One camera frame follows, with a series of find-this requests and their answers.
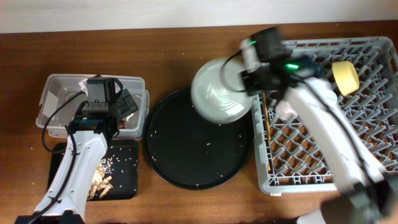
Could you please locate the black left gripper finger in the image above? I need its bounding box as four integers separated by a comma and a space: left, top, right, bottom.
115, 96, 132, 119
121, 88, 138, 113

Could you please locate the gold coffee sachet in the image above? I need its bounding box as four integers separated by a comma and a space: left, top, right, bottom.
118, 120, 126, 129

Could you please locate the white napkin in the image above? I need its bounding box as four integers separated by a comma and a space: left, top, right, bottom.
78, 79, 88, 93

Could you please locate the pink plastic cup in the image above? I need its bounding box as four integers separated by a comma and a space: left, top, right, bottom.
275, 100, 297, 121

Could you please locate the grey round plate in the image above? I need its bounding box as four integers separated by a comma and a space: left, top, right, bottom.
190, 58, 255, 124

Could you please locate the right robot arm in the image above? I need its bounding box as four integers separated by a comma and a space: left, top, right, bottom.
240, 27, 397, 223

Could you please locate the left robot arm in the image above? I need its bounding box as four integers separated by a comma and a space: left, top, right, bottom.
16, 75, 138, 223

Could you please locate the clear plastic waste bin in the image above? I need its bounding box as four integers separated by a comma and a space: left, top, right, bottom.
35, 74, 150, 140

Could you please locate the grey dishwasher rack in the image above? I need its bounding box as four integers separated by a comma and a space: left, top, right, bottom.
252, 37, 397, 196

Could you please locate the rectangular black tray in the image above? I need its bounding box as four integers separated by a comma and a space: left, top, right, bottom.
46, 139, 139, 202

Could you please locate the round black tray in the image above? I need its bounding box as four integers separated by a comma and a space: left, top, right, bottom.
142, 88, 254, 190

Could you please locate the food scraps pile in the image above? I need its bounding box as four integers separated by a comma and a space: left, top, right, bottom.
87, 159, 113, 201

